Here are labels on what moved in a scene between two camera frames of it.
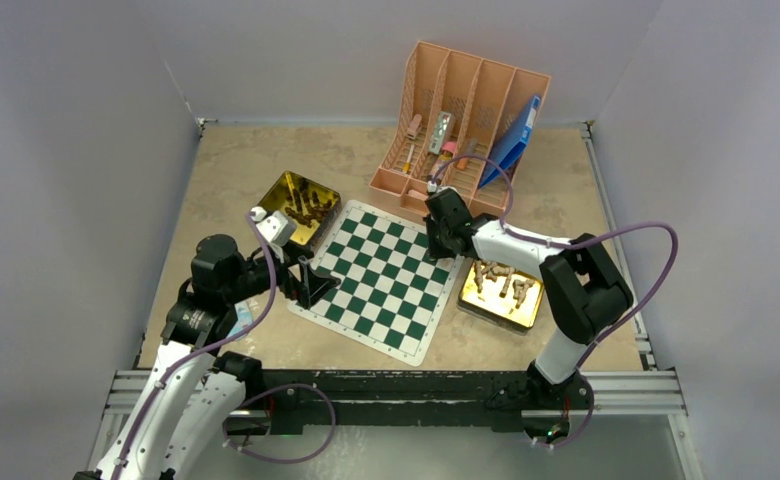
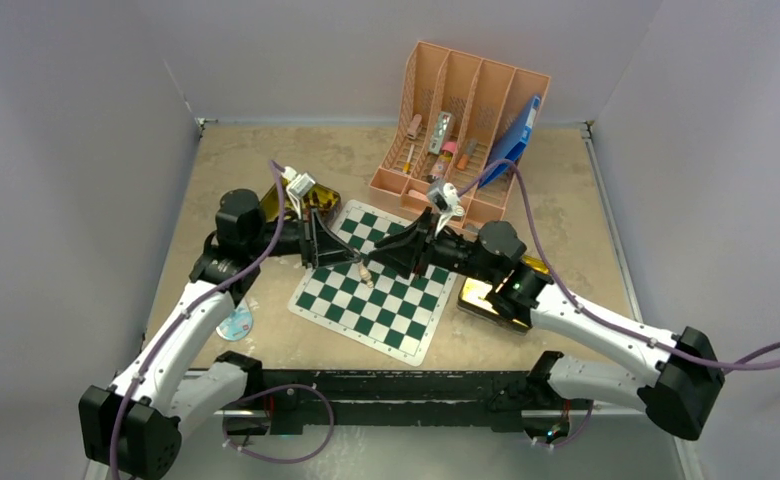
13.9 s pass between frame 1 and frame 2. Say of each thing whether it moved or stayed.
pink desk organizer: stayed
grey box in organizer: stayed
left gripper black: moved
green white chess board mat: stayed
